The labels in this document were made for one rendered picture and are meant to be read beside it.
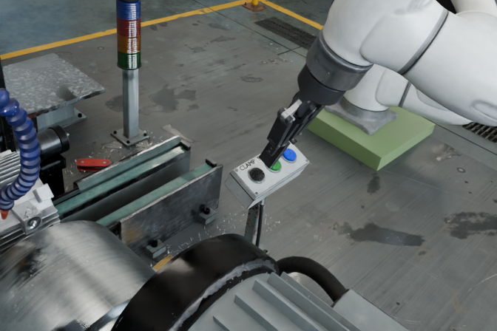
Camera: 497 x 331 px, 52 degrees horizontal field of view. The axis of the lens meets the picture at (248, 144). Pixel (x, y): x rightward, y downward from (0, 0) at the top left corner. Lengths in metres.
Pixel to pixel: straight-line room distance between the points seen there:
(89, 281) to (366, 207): 0.89
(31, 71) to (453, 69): 1.22
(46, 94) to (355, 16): 1.00
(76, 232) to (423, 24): 0.52
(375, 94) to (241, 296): 1.23
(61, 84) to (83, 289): 0.96
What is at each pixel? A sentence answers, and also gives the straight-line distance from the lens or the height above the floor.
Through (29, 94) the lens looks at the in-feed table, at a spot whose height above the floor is 0.92.
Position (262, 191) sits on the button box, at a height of 1.05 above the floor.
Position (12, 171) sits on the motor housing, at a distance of 0.93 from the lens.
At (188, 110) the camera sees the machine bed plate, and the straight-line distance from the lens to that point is 1.64.
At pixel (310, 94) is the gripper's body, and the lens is 0.77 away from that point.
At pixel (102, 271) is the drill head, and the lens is 0.67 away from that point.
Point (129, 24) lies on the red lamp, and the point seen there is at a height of 1.15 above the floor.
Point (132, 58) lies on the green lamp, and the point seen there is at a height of 1.06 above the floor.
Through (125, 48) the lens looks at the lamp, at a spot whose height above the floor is 1.09.
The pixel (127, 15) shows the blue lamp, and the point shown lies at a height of 1.18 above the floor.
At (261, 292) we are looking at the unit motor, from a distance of 0.41.
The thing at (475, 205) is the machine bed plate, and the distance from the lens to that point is 1.55.
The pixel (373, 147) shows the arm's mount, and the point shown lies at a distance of 1.53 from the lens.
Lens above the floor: 1.67
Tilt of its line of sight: 35 degrees down
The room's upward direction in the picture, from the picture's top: 9 degrees clockwise
